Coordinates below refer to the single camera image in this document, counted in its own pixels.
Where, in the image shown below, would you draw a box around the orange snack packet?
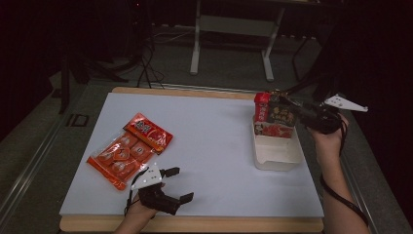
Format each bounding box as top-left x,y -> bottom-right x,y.
86,112 -> 174,191

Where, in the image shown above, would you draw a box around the person's right hand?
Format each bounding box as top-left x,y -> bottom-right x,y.
307,113 -> 351,164

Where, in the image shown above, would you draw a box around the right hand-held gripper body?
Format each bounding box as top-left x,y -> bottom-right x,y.
298,94 -> 369,136

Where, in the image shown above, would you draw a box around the black floor cables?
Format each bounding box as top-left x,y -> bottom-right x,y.
135,28 -> 165,89

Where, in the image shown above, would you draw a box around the black stand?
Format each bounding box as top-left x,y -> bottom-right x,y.
277,30 -> 344,105
57,48 -> 130,115

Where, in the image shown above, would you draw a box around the red and black food packet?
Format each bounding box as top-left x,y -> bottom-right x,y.
253,92 -> 298,139

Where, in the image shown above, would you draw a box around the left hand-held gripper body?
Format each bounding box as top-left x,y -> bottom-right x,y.
131,163 -> 183,216

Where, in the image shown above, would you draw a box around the white plastic box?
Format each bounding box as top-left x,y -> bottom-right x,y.
252,116 -> 304,173

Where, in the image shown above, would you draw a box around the white table mat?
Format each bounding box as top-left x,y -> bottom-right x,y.
58,92 -> 325,218

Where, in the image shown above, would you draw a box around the black strap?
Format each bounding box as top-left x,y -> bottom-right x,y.
124,167 -> 150,217
319,120 -> 370,227

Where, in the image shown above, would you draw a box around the white metal desk frame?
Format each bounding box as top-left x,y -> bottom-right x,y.
189,0 -> 286,82

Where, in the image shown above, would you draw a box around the black floor bracket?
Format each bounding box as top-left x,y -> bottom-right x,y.
65,113 -> 90,128

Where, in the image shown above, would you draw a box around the person's left hand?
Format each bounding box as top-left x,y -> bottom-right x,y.
125,191 -> 160,222

